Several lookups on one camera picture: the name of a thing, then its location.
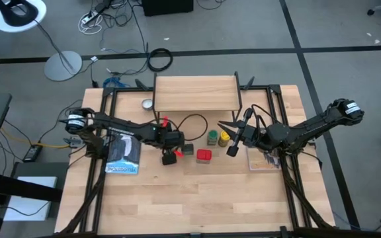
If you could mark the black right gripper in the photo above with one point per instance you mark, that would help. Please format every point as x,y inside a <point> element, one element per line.
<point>248,135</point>

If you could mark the black desk foot bar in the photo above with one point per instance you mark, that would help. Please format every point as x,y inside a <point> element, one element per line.
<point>18,188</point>

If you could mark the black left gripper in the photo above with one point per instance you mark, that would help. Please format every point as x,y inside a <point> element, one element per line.
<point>172,139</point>

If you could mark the round jar silver lid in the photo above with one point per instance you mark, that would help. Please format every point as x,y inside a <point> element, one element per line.
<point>147,104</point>

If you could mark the white panel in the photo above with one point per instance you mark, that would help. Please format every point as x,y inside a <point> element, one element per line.
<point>28,206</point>

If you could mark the black box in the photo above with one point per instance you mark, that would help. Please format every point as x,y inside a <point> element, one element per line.
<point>167,6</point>

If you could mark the black floor tape strip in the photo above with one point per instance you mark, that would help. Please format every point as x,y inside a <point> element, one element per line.
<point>309,82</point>
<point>243,51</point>

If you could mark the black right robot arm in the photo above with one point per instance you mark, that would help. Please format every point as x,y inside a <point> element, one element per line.
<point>309,127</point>

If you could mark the green lid spice jar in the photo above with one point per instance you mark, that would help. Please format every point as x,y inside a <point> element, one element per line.
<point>212,135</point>

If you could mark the wooden shelf black legs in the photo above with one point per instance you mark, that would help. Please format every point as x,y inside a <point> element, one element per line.
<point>194,94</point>

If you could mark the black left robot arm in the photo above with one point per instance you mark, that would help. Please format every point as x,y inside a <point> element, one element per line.
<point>124,127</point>

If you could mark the white floor lamp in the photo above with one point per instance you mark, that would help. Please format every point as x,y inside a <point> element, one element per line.
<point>63,66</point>

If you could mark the Yellowstone book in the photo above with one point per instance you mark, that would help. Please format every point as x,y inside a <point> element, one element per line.
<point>124,158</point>

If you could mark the yellow lid spice jar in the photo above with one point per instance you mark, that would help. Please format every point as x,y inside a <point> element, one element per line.
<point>224,136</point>

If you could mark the black spice tin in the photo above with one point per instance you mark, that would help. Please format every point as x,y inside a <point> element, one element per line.
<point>188,149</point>

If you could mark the red lid spice container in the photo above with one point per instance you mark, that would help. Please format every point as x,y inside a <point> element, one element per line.
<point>203,154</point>

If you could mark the Acadia book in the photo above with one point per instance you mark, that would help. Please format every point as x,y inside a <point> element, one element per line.
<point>260,162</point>

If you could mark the grey floor box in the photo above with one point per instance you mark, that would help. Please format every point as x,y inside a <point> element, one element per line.
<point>45,170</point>

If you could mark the black object on stand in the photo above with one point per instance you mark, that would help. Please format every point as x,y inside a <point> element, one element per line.
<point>15,16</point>

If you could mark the black power adapter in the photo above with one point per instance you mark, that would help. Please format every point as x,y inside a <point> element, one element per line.
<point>31,153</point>

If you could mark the white power strip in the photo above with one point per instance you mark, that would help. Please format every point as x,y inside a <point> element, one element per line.
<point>89,17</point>

